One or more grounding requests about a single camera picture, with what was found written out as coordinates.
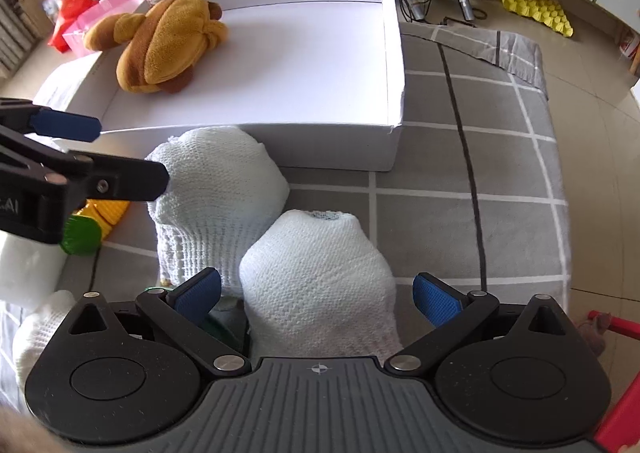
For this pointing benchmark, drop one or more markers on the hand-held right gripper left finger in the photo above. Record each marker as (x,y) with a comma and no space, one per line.
(197,295)

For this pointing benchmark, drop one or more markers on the red plastic bag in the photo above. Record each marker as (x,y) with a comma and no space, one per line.
(65,23)

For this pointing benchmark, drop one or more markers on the pink bag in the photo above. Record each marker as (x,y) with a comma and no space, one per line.
(87,25)

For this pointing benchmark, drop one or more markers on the brown plush toy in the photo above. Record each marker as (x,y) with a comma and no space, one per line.
(160,43)

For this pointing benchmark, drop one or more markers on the white foam block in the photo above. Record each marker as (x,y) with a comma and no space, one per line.
(25,273)

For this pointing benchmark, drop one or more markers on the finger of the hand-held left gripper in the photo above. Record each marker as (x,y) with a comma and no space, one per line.
(65,125)
(125,179)

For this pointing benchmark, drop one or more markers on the yellow egg tray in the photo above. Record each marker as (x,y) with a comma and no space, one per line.
(537,3)

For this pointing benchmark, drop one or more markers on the white cardboard box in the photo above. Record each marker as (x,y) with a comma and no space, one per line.
(300,58)

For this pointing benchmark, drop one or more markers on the yellow toy corn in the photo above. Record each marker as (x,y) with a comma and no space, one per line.
(82,233)

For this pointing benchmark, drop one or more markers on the red chair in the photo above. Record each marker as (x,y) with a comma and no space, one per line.
(617,428)

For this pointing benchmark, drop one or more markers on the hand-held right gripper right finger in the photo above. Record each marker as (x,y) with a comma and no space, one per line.
(435,300)

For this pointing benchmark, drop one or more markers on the grey checked blanket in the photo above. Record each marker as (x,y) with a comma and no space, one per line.
(450,233)

